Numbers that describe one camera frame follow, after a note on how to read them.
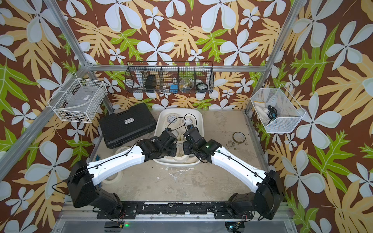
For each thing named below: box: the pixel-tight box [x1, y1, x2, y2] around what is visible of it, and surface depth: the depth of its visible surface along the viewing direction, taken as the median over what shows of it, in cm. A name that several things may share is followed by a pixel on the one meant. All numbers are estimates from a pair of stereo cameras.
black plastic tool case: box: [98, 103, 157, 150], surface depth 104 cm
